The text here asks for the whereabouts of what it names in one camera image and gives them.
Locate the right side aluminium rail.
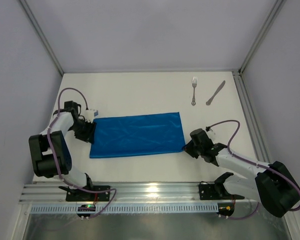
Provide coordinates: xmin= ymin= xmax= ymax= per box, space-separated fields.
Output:
xmin=232 ymin=70 xmax=272 ymax=163

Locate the silver table knife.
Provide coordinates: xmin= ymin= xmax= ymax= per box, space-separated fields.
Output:
xmin=206 ymin=81 xmax=226 ymax=106

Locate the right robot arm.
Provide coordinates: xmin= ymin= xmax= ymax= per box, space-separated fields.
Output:
xmin=183 ymin=128 xmax=300 ymax=218

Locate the right controller board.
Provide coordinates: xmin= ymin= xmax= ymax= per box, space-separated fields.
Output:
xmin=216 ymin=203 xmax=235 ymax=220

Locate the blue cloth napkin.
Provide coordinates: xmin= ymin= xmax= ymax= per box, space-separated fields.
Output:
xmin=89 ymin=112 xmax=185 ymax=159

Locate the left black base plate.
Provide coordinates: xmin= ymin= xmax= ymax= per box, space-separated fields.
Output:
xmin=59 ymin=186 xmax=110 ymax=202

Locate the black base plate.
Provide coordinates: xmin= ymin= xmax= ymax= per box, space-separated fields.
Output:
xmin=59 ymin=186 xmax=110 ymax=202
xmin=198 ymin=181 xmax=244 ymax=201

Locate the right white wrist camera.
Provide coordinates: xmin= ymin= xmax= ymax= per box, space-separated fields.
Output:
xmin=205 ymin=126 xmax=216 ymax=140

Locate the slotted cable duct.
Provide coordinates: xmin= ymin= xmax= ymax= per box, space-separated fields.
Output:
xmin=30 ymin=202 xmax=217 ymax=214

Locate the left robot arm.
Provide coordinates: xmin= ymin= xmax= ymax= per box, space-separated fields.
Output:
xmin=29 ymin=101 xmax=96 ymax=193

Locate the aluminium frame post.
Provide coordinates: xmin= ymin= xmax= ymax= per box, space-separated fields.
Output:
xmin=18 ymin=0 xmax=65 ymax=76
xmin=239 ymin=0 xmax=286 ymax=75

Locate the aluminium front rail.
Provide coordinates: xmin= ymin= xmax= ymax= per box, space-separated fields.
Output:
xmin=19 ymin=181 xmax=255 ymax=204

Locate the aluminium rail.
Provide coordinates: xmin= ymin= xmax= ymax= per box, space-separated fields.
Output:
xmin=232 ymin=70 xmax=272 ymax=163
xmin=19 ymin=181 xmax=255 ymax=204

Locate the left controller board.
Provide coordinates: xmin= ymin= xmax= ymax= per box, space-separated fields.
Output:
xmin=77 ymin=203 xmax=96 ymax=220

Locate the right aluminium frame post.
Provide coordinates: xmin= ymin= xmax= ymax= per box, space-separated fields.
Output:
xmin=239 ymin=0 xmax=286 ymax=75

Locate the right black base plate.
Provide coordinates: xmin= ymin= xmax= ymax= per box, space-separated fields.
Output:
xmin=198 ymin=181 xmax=244 ymax=201

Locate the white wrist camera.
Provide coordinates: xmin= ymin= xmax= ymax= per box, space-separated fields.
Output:
xmin=84 ymin=109 xmax=99 ymax=123
xmin=205 ymin=126 xmax=216 ymax=140

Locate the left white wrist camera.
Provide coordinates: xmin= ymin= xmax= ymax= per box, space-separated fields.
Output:
xmin=84 ymin=109 xmax=99 ymax=123

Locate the controller board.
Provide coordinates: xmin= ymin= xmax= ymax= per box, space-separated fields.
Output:
xmin=216 ymin=203 xmax=235 ymax=220
xmin=77 ymin=203 xmax=96 ymax=220

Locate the silver fork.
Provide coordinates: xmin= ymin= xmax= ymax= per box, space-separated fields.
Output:
xmin=191 ymin=76 xmax=197 ymax=106

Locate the left aluminium frame post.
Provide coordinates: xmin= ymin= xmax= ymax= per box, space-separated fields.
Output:
xmin=18 ymin=0 xmax=65 ymax=76

